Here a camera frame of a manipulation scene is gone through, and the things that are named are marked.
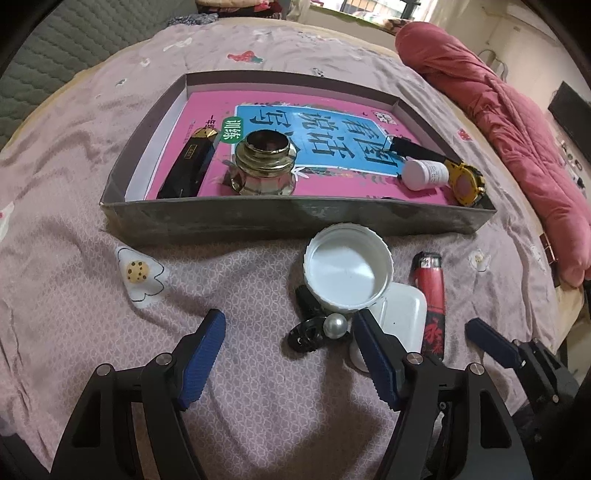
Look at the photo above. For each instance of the pink quilt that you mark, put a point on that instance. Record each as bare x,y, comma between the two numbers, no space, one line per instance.
508,115

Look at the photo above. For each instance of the yellow black tape measure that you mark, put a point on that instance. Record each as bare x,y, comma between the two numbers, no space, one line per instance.
464,182

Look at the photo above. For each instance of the white plastic lid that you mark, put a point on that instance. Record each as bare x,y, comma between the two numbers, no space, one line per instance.
346,267

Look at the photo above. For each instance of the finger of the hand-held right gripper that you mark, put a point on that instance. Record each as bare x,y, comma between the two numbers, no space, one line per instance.
489,339

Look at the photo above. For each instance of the black and gold faceted bottle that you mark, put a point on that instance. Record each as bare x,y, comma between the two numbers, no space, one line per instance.
184,166

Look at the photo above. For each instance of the patterned cushion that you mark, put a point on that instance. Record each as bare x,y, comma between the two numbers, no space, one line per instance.
392,25

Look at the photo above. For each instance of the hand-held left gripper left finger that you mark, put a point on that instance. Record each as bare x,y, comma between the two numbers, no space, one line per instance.
203,360

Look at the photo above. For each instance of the pink printed bedsheet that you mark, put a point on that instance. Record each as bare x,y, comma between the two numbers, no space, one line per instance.
92,300

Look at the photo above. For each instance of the red lighter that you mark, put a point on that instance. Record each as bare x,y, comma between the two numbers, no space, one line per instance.
429,295

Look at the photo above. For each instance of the window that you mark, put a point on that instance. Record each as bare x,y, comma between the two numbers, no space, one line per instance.
374,5

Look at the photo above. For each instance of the white plastic case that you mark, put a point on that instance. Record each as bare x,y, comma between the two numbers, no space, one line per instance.
406,314

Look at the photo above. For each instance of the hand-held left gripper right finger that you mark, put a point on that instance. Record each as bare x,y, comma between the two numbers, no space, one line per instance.
376,360

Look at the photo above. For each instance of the grey quilted headboard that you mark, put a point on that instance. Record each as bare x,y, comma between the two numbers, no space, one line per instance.
55,60

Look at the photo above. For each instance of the metal chair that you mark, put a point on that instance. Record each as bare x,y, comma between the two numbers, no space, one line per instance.
494,64

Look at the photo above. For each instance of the stack of folded clothes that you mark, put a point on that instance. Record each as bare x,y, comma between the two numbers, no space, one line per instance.
240,7

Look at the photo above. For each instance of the pink book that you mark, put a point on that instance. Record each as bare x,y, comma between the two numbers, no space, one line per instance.
198,110

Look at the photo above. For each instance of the grey cardboard box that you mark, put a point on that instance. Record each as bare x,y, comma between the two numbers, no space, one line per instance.
277,217

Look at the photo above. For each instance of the small white bottle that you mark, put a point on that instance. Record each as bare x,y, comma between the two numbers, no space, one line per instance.
422,174

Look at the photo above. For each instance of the black television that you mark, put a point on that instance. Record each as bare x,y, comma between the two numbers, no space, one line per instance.
572,120

